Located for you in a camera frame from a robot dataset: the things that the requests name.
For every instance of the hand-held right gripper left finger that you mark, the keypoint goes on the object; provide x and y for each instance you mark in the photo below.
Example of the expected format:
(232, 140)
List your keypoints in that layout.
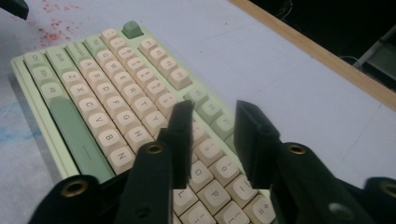
(180, 140)

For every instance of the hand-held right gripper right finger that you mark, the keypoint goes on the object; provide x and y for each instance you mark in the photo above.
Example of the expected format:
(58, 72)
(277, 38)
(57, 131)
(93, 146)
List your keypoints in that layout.
(257, 140)

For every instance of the green and cream keyboard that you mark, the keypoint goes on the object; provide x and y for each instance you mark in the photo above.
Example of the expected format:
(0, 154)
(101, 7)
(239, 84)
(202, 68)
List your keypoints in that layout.
(93, 93)

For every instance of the white table cover sheet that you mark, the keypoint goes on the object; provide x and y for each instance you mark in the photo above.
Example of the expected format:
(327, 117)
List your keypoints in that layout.
(280, 62)

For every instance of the white metal frame desk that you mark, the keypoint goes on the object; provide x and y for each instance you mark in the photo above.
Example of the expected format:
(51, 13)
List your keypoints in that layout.
(375, 48)

